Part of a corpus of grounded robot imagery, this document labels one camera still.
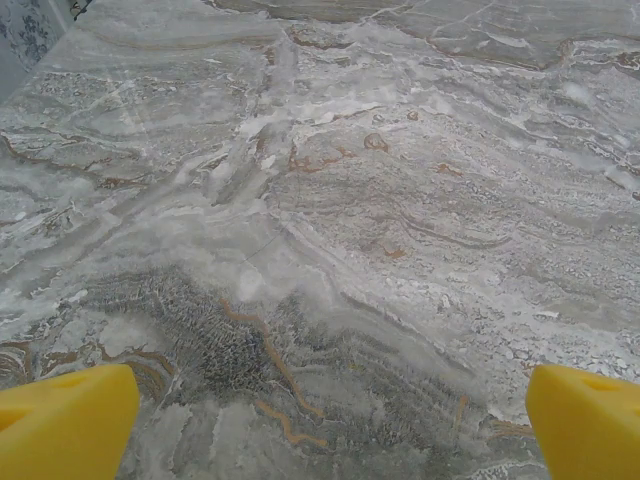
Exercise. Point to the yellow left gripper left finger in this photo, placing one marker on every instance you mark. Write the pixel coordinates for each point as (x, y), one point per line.
(60, 425)

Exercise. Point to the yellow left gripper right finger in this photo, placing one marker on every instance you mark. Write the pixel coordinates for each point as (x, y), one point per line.
(590, 430)

